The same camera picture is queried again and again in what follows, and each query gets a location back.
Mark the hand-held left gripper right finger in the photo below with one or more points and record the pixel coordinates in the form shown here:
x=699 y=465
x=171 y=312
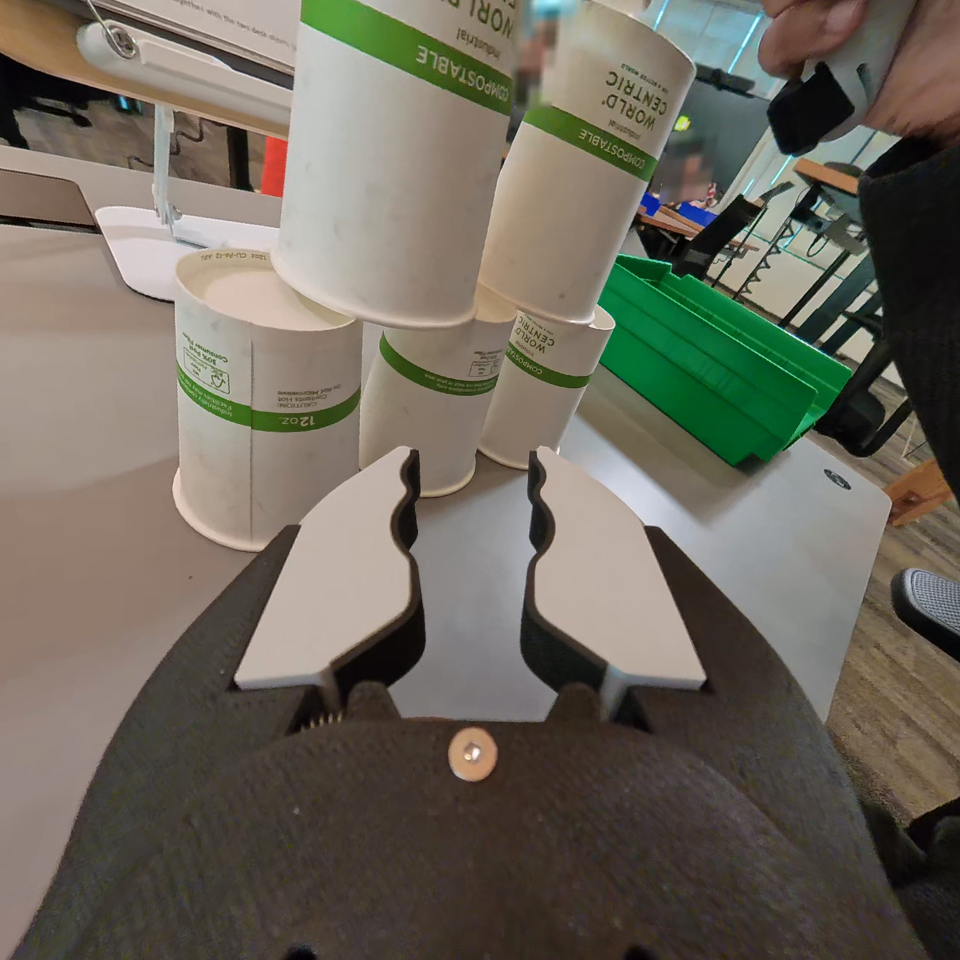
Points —
x=607 y=600

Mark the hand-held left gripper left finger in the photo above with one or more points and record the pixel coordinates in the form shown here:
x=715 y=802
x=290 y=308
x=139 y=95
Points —
x=330 y=600

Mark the white paper cup green band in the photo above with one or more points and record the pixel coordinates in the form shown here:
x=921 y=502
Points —
x=420 y=420
x=570 y=210
x=540 y=420
x=225 y=465
x=375 y=187

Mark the grey desk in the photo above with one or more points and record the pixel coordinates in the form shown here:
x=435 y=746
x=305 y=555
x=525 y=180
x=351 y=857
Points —
x=112 y=600

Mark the black desk grommet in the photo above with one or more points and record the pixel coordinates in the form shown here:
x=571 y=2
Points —
x=838 y=480

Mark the person's right hand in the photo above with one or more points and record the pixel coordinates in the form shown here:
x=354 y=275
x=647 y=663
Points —
x=937 y=67

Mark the wood edged table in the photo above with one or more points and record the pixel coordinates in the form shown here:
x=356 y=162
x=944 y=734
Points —
x=821 y=171

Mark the large black screen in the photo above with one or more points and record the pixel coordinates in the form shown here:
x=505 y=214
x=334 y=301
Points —
x=727 y=112

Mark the green plastic bin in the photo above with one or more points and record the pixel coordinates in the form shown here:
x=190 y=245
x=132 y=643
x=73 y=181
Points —
x=697 y=375

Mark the person's grey shoe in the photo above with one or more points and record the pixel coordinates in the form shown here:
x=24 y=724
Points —
x=930 y=607

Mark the black office chair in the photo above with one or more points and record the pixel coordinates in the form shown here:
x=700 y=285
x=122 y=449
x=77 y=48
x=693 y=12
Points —
x=870 y=409

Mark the small wooden box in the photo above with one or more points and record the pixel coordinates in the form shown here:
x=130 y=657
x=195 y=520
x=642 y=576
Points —
x=922 y=495

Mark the white monitor stand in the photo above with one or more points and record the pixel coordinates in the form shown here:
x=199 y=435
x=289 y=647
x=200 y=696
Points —
x=150 y=255

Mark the person's leg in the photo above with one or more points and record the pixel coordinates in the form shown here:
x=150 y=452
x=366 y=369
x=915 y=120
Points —
x=930 y=900

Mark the dark grey laptop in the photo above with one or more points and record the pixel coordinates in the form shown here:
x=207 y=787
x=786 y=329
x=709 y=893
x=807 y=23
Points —
x=37 y=199

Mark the white printed paper sheet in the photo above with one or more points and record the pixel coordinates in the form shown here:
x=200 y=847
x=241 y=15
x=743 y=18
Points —
x=225 y=30

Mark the wooden board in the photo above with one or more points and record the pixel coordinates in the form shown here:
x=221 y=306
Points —
x=45 y=64

